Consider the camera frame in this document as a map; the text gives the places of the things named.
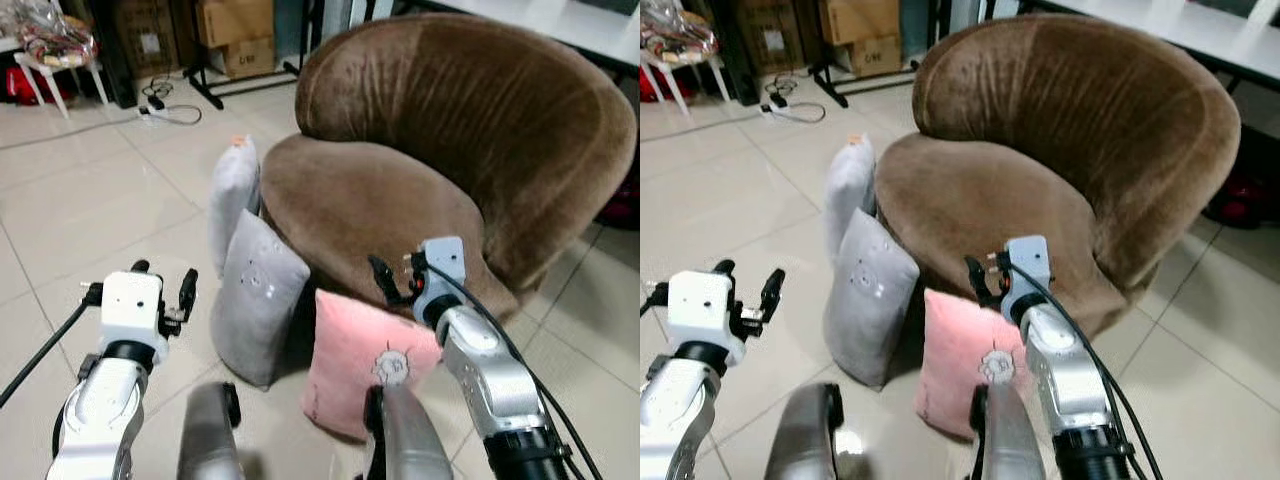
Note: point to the dark brown cardboard box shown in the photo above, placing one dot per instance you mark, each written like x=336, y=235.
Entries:
x=770, y=35
x=148, y=35

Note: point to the grey left robot leg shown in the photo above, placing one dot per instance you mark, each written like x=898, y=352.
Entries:
x=208, y=435
x=803, y=435

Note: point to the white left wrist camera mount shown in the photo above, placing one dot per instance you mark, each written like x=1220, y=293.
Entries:
x=700, y=305
x=132, y=305

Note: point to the large light cardboard box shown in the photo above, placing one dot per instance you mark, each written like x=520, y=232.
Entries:
x=860, y=18
x=235, y=20

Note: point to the black metal stand base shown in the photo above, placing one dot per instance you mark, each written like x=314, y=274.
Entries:
x=205, y=85
x=830, y=85

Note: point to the white stool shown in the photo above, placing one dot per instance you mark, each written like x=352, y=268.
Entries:
x=672, y=70
x=58, y=72

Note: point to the small light cardboard box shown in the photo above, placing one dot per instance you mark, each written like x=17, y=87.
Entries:
x=247, y=58
x=875, y=57

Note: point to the red bag under stool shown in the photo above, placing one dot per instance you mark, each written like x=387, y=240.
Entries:
x=30, y=88
x=655, y=86

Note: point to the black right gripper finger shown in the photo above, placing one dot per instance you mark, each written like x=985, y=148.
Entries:
x=383, y=280
x=976, y=280

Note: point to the brown plush round sofa chair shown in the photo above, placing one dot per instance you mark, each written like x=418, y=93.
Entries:
x=1070, y=130
x=450, y=130

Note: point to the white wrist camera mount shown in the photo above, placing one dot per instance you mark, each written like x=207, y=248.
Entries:
x=132, y=305
x=442, y=270
x=1028, y=268
x=700, y=305

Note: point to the grey right robot leg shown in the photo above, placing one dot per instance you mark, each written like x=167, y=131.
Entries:
x=410, y=440
x=1008, y=440

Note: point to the white power strip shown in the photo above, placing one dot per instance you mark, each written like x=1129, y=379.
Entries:
x=155, y=113
x=780, y=111

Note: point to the grey pillow with face print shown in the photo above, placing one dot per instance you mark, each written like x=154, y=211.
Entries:
x=258, y=300
x=868, y=300

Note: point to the grey robot leg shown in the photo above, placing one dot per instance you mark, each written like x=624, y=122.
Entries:
x=410, y=440
x=1008, y=440
x=208, y=435
x=803, y=435

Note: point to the clear plastic bag with goods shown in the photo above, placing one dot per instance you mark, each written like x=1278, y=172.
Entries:
x=55, y=35
x=675, y=32

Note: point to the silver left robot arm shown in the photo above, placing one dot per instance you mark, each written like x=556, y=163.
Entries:
x=100, y=410
x=680, y=410

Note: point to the plain grey pillow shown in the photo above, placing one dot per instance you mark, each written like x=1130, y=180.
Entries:
x=848, y=185
x=233, y=190

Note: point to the pink pillow with sheep print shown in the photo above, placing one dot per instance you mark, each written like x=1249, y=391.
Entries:
x=350, y=365
x=955, y=360

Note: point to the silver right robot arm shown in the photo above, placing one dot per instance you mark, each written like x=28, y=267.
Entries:
x=495, y=380
x=1070, y=380

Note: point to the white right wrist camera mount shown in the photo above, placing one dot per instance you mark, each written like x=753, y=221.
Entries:
x=1028, y=268
x=442, y=270

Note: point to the red object behind sofa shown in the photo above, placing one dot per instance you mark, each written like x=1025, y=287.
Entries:
x=1245, y=200
x=622, y=205

